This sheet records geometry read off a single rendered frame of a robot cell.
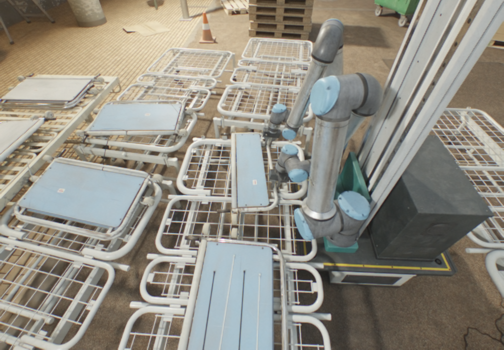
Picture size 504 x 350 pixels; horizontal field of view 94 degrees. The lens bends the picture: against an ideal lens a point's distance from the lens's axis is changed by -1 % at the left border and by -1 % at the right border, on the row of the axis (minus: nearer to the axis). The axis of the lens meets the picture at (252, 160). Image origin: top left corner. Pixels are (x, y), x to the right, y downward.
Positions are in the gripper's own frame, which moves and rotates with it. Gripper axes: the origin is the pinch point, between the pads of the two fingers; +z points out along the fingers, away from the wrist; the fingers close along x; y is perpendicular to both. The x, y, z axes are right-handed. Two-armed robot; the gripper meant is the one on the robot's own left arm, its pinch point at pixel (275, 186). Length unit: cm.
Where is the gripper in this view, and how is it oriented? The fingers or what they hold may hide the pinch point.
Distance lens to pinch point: 158.2
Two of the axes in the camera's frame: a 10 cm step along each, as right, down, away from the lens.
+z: -1.9, 7.0, 6.9
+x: -9.8, -0.9, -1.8
